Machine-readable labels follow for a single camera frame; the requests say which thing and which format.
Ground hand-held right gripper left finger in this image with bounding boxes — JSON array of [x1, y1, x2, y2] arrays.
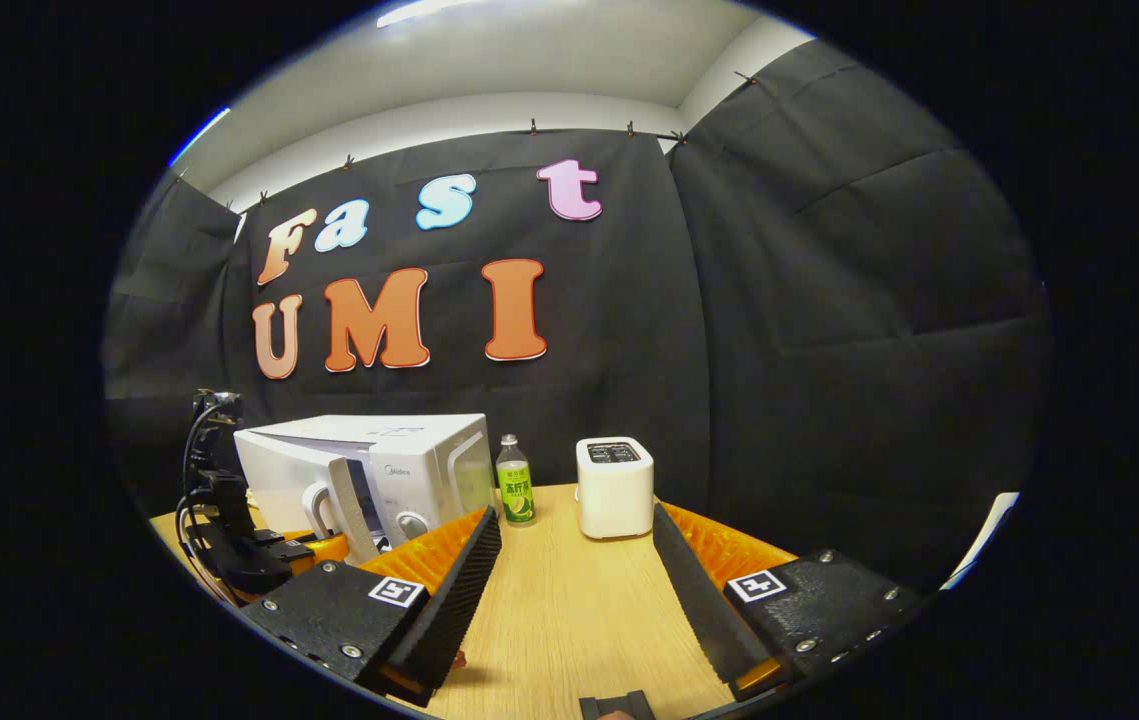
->
[[241, 507, 505, 709]]

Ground black backdrop cloth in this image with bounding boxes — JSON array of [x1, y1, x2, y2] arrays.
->
[[99, 40, 1055, 591]]

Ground white toaster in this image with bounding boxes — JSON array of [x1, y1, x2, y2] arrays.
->
[[575, 436, 655, 541]]

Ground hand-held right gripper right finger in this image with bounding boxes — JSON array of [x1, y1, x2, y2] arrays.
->
[[651, 503, 930, 703]]

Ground white microwave oven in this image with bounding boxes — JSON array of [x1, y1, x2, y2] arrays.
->
[[234, 413, 495, 566]]

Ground green label drink bottle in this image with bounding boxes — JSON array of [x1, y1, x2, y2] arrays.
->
[[495, 434, 536, 527]]

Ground ceiling light panel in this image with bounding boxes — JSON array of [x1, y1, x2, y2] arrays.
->
[[376, 0, 470, 29]]

